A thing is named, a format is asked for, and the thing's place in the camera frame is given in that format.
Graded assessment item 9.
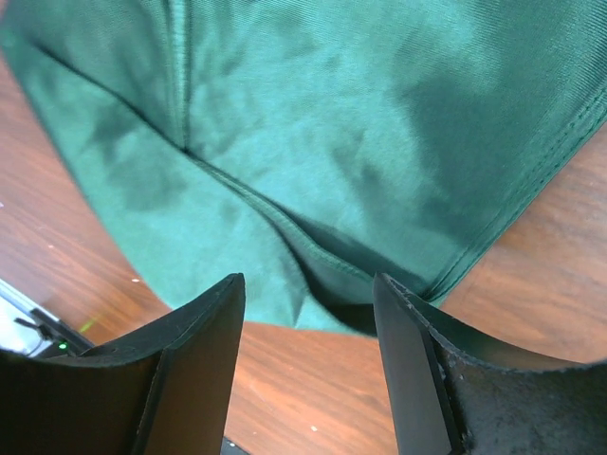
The dark green cloth napkin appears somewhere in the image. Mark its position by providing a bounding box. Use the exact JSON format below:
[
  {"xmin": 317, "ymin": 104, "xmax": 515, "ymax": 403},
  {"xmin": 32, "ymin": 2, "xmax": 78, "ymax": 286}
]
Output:
[{"xmin": 1, "ymin": 1, "xmax": 606, "ymax": 334}]

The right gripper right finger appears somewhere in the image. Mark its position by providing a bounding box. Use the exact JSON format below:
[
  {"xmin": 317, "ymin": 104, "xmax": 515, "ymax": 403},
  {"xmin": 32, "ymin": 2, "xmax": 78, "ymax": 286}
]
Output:
[{"xmin": 373, "ymin": 274, "xmax": 606, "ymax": 454}]

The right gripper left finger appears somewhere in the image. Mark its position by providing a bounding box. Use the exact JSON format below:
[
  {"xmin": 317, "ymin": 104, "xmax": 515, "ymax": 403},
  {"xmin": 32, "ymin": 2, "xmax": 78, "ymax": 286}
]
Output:
[{"xmin": 1, "ymin": 274, "xmax": 245, "ymax": 454}]

